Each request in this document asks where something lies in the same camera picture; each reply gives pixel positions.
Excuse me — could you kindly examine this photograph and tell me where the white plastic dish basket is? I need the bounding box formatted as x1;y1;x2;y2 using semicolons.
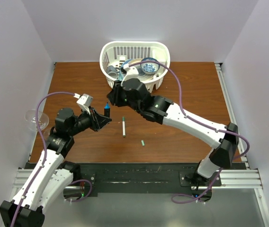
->
99;41;170;92

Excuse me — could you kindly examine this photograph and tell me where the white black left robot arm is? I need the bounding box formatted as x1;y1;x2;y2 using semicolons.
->
0;107;112;227

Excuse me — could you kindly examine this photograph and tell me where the clear wine glass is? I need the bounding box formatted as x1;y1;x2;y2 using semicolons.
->
25;109;49;131

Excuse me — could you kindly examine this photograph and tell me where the blue patterned bowl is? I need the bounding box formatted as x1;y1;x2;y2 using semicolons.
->
140;57;160;75

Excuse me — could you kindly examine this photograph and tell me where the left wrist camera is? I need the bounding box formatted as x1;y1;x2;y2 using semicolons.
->
76;94;93;114

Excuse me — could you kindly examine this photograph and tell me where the aluminium frame rail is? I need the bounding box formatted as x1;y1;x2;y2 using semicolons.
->
214;63;269;227

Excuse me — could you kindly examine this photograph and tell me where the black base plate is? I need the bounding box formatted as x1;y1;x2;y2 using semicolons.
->
63;163;221;199

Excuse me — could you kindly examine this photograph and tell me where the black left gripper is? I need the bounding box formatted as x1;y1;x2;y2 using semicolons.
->
69;105;111;136

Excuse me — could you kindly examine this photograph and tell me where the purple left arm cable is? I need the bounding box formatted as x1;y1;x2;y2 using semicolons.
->
9;91;93;227

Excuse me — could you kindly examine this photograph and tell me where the black blue highlighter pen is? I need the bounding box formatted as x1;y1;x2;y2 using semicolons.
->
104;102;110;117

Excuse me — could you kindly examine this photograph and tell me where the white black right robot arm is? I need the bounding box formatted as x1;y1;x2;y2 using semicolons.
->
107;79;239;186

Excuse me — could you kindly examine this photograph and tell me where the beige blue plate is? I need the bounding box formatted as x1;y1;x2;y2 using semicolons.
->
118;58;151;81

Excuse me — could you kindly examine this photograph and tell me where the grey blue mug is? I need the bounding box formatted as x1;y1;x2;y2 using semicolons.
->
106;65;118;79

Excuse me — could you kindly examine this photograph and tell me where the white pen green tip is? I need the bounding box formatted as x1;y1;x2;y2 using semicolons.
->
122;120;126;137

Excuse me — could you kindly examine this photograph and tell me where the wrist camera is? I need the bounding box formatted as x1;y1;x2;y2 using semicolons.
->
121;64;139;85
76;94;93;114

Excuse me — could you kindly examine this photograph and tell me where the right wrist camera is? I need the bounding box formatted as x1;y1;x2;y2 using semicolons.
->
121;64;139;85

